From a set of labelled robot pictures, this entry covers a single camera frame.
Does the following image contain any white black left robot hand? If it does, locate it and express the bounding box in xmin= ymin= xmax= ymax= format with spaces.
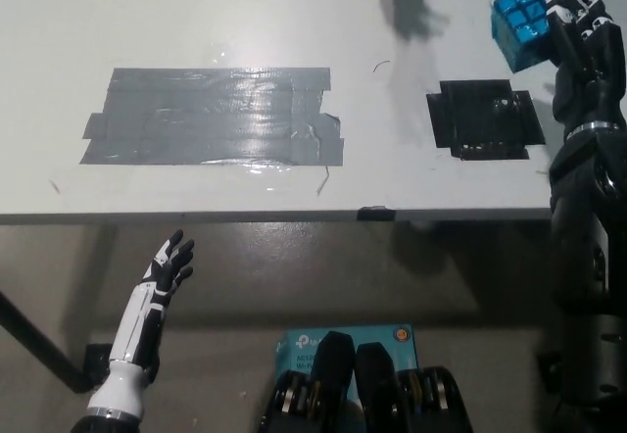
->
xmin=86 ymin=228 xmax=196 ymax=417

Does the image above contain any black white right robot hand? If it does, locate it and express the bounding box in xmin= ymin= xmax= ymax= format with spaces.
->
xmin=541 ymin=0 xmax=627 ymax=136

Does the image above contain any blue rubik's cube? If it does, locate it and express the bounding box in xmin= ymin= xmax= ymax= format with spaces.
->
xmin=490 ymin=0 xmax=565 ymax=74

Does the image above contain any black tape marked spot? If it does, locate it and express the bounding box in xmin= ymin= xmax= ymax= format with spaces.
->
xmin=425 ymin=78 xmax=547 ymax=163

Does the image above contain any black diagonal table leg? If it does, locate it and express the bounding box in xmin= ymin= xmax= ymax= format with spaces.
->
xmin=0 ymin=286 xmax=95 ymax=396

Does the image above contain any teal router cardboard box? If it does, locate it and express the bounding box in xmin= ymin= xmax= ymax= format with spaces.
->
xmin=273 ymin=324 xmax=418 ymax=400

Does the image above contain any small black tape piece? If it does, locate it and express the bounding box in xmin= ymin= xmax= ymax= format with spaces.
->
xmin=357 ymin=204 xmax=397 ymax=222

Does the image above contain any black table foot bracket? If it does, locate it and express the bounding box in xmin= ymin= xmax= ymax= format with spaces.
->
xmin=86 ymin=342 xmax=113 ymax=386
xmin=538 ymin=351 xmax=564 ymax=396

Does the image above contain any grey duct tape patch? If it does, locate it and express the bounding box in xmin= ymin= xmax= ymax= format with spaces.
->
xmin=78 ymin=66 xmax=346 ymax=168

